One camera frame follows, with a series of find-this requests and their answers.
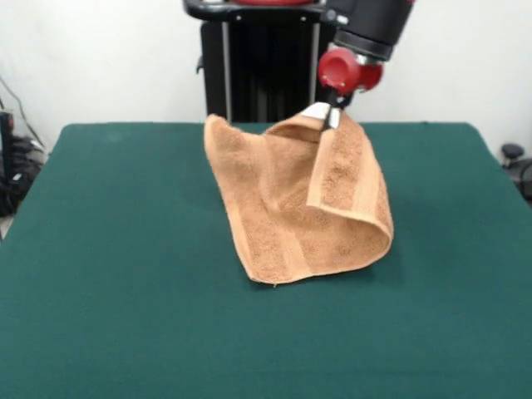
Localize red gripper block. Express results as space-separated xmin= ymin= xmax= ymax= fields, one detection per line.
xmin=318 ymin=47 xmax=385 ymax=133

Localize orange-brown terry towel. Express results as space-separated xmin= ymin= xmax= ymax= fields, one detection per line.
xmin=203 ymin=102 xmax=394 ymax=288

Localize black office chair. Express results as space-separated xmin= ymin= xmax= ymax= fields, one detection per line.
xmin=500 ymin=142 xmax=532 ymax=196

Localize dark green table cloth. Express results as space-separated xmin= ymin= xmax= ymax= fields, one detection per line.
xmin=0 ymin=121 xmax=532 ymax=399

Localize black bag pile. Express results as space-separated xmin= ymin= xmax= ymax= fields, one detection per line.
xmin=0 ymin=135 xmax=47 ymax=218

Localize black device with red mark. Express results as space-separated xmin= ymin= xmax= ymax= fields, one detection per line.
xmin=0 ymin=110 xmax=14 ymax=188

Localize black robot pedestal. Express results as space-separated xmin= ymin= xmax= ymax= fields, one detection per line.
xmin=182 ymin=0 xmax=342 ymax=124

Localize grey hanging cable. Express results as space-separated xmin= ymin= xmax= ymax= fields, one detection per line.
xmin=0 ymin=76 xmax=45 ymax=150

